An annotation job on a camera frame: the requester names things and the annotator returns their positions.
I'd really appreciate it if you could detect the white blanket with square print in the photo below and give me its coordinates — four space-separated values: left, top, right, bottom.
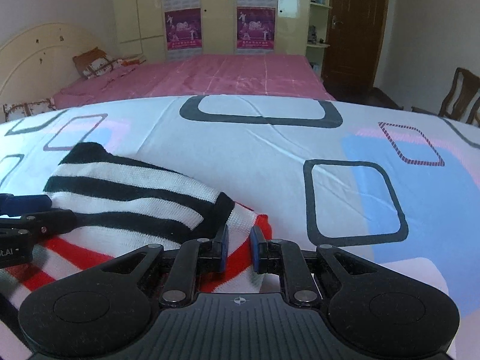
0 94 480 360

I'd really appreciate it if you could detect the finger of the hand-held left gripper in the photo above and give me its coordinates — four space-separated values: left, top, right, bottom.
0 209 78 242
0 193 52 217

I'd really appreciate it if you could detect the magenta wall poster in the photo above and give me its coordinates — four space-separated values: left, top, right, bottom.
236 6 277 50
164 7 203 52

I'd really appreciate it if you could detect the pink bed sheet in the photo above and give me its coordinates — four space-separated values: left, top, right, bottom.
52 53 337 110

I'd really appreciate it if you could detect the dark low bench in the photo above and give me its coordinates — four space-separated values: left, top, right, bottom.
337 87 405 111

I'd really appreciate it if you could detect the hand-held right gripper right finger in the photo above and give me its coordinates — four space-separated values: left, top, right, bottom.
250 226 379 307

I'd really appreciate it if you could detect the brown wooden chair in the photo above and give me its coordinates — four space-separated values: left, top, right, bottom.
411 67 480 125

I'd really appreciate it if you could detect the brown patterned pillow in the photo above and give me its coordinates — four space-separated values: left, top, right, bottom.
72 46 148 80

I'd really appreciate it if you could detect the black red white striped sweater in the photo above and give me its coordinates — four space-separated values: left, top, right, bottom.
0 142 273 331

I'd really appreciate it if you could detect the cream wardrobe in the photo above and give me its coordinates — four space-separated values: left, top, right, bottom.
112 0 333 64

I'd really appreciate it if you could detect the cream bed headboard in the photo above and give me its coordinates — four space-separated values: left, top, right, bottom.
0 22 101 112

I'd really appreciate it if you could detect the small patterned pillow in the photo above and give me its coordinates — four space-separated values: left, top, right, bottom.
3 98 58 122

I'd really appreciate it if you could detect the cream open shelf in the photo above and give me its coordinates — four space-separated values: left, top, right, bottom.
305 0 333 76

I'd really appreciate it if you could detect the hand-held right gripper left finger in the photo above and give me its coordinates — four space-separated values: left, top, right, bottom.
100 224 230 308

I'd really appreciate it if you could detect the brown wooden door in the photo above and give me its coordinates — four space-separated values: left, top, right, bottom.
322 0 391 101

